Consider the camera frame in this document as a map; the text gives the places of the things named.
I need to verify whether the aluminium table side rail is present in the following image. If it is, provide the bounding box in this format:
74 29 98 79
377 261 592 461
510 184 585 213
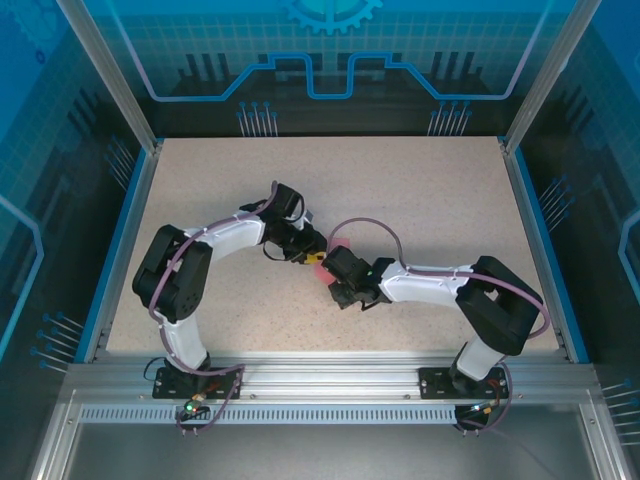
501 142 572 362
82 142 165 364

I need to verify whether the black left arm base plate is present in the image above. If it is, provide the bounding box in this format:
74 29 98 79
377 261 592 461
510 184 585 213
152 366 245 401

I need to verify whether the pink square paper sheet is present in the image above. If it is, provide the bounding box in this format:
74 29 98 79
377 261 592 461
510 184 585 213
313 234 351 287

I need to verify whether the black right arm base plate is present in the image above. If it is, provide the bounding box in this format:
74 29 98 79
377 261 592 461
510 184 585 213
417 366 511 401

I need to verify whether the aluminium mounting rail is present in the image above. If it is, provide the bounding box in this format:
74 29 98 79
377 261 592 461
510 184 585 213
64 351 601 401

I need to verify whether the slotted grey cable duct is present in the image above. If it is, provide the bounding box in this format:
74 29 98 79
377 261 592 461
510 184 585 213
77 405 466 426

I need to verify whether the thin black cable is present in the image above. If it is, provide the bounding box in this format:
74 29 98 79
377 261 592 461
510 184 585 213
143 355 170 387

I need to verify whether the yellow cable connector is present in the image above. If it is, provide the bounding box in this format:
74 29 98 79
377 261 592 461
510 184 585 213
468 399 502 419

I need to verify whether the aluminium frame post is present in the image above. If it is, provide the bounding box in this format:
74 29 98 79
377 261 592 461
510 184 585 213
55 0 165 154
501 0 605 154

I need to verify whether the yellow connector with green light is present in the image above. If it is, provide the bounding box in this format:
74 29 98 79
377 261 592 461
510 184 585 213
180 394 207 420

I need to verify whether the blue table edge trim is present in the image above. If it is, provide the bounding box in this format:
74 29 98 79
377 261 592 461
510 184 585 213
73 147 152 364
513 147 590 364

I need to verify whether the metal tray frame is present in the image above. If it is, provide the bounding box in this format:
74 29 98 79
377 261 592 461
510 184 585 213
29 388 634 480

